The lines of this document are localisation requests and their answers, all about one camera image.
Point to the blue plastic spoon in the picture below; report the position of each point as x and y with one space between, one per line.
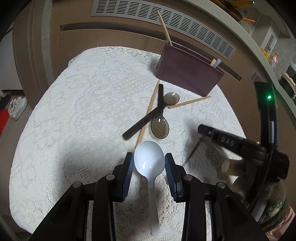
218 61

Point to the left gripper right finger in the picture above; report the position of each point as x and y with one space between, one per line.
230 220

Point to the white lace tablecloth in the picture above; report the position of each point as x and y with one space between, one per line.
75 131

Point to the small grey vent grille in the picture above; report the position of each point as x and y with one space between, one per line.
254 77

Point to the bottle with orange cap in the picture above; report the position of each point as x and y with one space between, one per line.
274 60

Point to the yellow package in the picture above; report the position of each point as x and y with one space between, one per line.
265 53

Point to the black pot with lid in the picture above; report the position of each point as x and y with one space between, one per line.
287 84

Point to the red floor mat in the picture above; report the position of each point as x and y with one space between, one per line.
4 116

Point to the wooden chopstick three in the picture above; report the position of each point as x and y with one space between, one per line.
149 109

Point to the kitchen countertop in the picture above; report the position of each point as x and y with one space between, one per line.
225 19

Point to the wooden spoon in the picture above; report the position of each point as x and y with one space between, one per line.
213 62

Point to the purple utensil holder box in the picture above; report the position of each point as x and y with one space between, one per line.
188 69

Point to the wooden chopstick one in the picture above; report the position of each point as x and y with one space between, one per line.
165 29

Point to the white sneakers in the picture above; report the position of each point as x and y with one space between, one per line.
17 107

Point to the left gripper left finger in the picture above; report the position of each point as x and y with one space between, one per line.
67 219

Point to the large grey vent grille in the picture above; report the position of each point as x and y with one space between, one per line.
174 20

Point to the gloved right hand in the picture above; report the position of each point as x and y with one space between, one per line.
277 215

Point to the white plastic spoon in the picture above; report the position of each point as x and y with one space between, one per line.
149 160

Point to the wooden chopstick two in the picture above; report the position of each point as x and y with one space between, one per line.
188 102

